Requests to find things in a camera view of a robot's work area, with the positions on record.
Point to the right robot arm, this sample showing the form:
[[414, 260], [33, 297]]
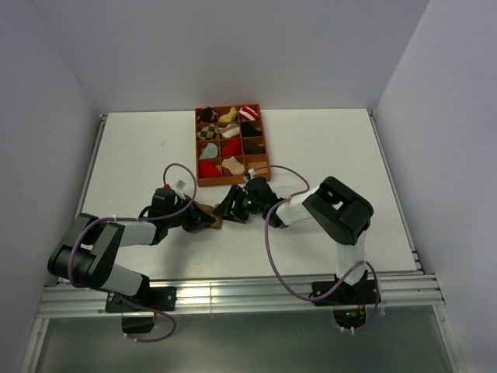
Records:
[[343, 214]]

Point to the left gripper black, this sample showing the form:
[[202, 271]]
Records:
[[197, 218]]

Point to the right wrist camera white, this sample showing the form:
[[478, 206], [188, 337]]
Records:
[[249, 175]]

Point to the red sock with white pattern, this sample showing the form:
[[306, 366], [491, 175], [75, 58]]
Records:
[[208, 170]]

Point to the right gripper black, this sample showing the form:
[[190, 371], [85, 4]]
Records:
[[225, 207]]

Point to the yellow rolled sock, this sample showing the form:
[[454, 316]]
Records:
[[231, 115]]

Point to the aluminium front rail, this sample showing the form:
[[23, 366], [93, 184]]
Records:
[[247, 295]]

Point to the red white striped rolled sock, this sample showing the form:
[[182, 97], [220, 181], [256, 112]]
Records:
[[246, 113]]

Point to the beige brown striped rolled sock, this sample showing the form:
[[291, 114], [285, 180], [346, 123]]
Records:
[[232, 130]]

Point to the checkered rolled sock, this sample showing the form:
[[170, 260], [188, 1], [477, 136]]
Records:
[[208, 132]]

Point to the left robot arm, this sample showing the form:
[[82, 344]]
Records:
[[86, 254]]

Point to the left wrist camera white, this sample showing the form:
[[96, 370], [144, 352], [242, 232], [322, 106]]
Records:
[[177, 187]]

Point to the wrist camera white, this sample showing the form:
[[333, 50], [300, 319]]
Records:
[[177, 187], [249, 175]]

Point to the light blue rolled sock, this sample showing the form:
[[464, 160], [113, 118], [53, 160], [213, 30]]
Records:
[[211, 151]]

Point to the dark brown black rolled sock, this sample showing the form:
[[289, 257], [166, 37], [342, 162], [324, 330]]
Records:
[[254, 146]]

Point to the orange wooden compartment tray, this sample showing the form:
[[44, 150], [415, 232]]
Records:
[[259, 162]]

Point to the beige maroon striped sock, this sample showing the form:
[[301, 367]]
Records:
[[232, 167]]

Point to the black box under rail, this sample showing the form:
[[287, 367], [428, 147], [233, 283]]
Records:
[[137, 324]]

